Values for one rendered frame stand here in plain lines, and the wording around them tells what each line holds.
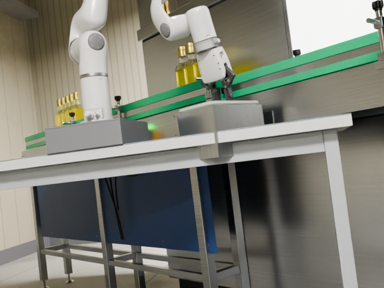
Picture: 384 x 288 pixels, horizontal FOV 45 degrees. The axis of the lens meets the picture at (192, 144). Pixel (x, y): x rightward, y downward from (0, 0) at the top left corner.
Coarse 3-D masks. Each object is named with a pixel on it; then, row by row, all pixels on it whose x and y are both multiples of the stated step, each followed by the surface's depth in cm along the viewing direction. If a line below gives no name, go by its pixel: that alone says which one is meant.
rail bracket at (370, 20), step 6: (378, 0) 114; (372, 6) 115; (378, 6) 114; (378, 12) 115; (378, 18) 114; (378, 24) 114; (378, 30) 115; (378, 36) 115; (378, 54) 115; (378, 60) 115; (378, 66) 114
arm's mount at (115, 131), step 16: (48, 128) 148; (64, 128) 147; (80, 128) 146; (96, 128) 144; (112, 128) 143; (128, 128) 149; (144, 128) 164; (48, 144) 148; (64, 144) 147; (80, 144) 146; (96, 144) 144; (112, 144) 143
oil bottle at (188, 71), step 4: (188, 60) 190; (192, 60) 189; (184, 64) 192; (188, 64) 189; (192, 64) 188; (184, 68) 191; (188, 68) 190; (192, 68) 188; (184, 72) 192; (188, 72) 190; (192, 72) 188; (188, 76) 190; (192, 76) 188; (188, 80) 190; (192, 80) 188
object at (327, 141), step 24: (240, 144) 139; (264, 144) 137; (288, 144) 136; (312, 144) 134; (336, 144) 132; (48, 168) 154; (72, 168) 152; (96, 168) 150; (120, 168) 148; (144, 168) 146; (168, 168) 144; (336, 168) 132; (336, 192) 132; (336, 216) 132
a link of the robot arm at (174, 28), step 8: (152, 0) 150; (160, 0) 147; (152, 8) 148; (160, 8) 146; (152, 16) 149; (160, 16) 146; (168, 16) 145; (176, 16) 147; (184, 16) 148; (160, 24) 147; (168, 24) 144; (176, 24) 145; (184, 24) 146; (160, 32) 149; (168, 32) 145; (176, 32) 145; (184, 32) 147; (168, 40) 148
